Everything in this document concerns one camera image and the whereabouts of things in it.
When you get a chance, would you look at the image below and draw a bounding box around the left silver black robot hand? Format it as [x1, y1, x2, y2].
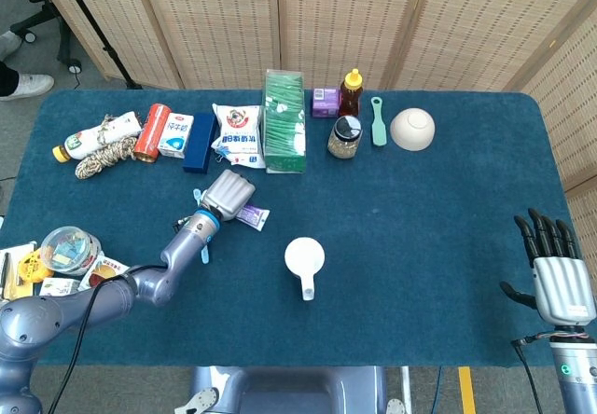
[200, 169, 257, 224]

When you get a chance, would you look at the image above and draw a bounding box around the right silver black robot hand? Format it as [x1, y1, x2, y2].
[499, 207, 597, 327]

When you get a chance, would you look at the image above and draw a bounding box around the purple white toothpaste tube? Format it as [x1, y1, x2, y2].
[235, 203, 271, 232]

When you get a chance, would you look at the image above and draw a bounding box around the navy blue box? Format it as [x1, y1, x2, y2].
[182, 112, 218, 174]

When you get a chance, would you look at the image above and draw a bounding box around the white printed food bag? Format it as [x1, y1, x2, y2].
[210, 103, 266, 170]

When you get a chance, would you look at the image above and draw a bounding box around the white blue milk carton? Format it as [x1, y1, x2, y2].
[157, 112, 195, 159]

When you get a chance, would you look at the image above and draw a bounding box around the green tea box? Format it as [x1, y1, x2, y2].
[263, 69, 309, 174]

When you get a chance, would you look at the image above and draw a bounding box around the orange metal can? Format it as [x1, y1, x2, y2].
[132, 103, 172, 164]

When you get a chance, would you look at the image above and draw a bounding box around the glass jar black lid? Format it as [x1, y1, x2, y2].
[326, 115, 364, 159]

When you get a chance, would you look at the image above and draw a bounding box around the small purple box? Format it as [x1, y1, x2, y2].
[311, 87, 341, 119]

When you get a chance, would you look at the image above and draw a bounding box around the red white snack packet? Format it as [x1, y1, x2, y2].
[78, 255, 130, 292]

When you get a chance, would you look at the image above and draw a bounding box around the white bottle yellow cap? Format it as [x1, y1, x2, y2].
[51, 111, 143, 162]

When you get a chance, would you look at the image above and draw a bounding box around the honey bottle yellow cap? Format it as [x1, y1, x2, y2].
[339, 68, 364, 119]

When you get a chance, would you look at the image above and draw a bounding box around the green scrubbing brush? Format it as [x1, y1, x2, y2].
[370, 96, 388, 147]

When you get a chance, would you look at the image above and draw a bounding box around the blue table cloth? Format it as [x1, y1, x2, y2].
[0, 88, 574, 368]

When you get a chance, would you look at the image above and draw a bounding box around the clear round plastic container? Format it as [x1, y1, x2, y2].
[40, 226, 103, 276]

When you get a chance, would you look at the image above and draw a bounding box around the beige bowl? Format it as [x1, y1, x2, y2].
[389, 107, 437, 152]

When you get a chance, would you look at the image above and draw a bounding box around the small white green carton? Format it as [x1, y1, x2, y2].
[39, 277, 81, 297]

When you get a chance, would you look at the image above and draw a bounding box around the black tripod pole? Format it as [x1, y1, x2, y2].
[54, 0, 143, 90]

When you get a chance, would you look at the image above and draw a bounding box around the silver-blue robot torso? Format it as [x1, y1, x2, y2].
[174, 366, 407, 414]

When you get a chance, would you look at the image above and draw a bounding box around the yellow plastic toy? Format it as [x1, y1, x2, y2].
[17, 249, 55, 285]

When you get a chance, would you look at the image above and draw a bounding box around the white sneaker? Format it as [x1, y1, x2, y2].
[0, 30, 23, 61]
[0, 73, 56, 103]

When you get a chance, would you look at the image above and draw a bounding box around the black office chair base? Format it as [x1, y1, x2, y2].
[9, 0, 83, 74]

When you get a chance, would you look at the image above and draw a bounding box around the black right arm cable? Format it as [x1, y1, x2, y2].
[510, 332, 545, 414]

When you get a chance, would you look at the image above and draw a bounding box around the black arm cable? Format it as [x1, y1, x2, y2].
[46, 264, 164, 414]
[510, 332, 545, 414]

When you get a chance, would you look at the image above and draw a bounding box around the light blue plastic mug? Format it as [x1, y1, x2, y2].
[284, 237, 326, 302]

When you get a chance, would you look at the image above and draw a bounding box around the beige braided rope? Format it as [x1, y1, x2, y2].
[75, 114, 141, 180]

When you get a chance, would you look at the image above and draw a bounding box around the blue floor cable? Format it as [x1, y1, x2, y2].
[430, 366, 444, 414]

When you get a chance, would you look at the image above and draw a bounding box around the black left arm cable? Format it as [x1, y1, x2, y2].
[46, 264, 164, 414]

